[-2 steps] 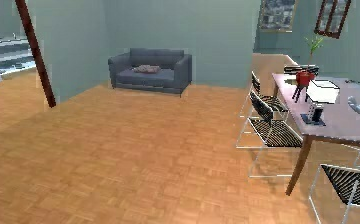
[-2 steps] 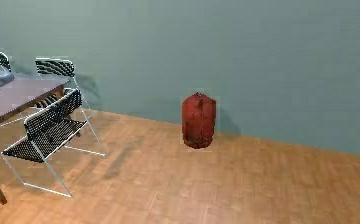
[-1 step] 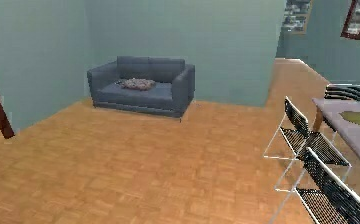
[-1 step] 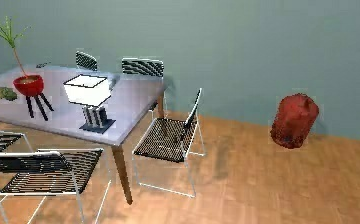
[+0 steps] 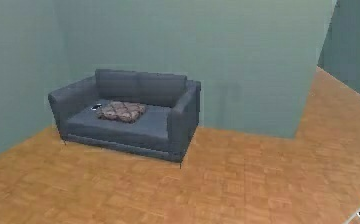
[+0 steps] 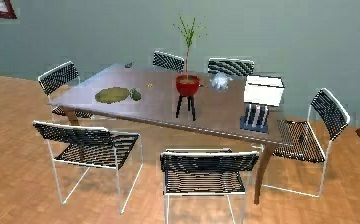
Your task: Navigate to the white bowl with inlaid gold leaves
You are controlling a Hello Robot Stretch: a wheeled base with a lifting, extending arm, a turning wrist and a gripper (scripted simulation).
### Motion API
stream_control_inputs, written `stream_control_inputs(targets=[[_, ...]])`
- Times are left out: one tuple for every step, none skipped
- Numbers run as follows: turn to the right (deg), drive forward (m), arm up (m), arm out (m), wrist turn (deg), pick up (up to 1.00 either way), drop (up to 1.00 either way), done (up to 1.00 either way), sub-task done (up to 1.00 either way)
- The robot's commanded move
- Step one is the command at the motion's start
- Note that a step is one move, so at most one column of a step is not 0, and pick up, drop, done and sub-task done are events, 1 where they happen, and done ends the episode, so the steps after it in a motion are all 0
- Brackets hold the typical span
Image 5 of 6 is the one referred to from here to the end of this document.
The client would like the brown patterned cushion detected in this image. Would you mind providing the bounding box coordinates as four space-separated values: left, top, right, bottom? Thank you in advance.
95 100 148 124

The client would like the dark grey sofa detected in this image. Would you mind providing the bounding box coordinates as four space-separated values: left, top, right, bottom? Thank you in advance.
47 68 202 170

